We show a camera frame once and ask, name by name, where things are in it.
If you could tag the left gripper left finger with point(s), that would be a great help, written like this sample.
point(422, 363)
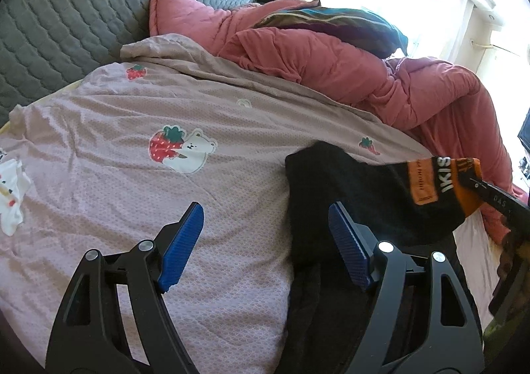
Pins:
point(113, 319)

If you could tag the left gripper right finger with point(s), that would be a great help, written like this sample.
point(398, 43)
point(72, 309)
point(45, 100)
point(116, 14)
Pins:
point(421, 320)

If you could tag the black top with orange patches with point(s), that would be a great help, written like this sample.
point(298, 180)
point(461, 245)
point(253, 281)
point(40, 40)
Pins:
point(415, 205)

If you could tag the right hand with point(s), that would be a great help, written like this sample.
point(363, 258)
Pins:
point(512, 246)

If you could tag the black monitor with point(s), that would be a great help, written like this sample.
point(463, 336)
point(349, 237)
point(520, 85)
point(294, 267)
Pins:
point(524, 132)

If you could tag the salmon pink comforter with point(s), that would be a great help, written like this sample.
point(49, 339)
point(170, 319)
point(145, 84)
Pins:
point(444, 107)

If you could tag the pink cartoon print bedsheet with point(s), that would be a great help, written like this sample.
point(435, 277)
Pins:
point(127, 150)

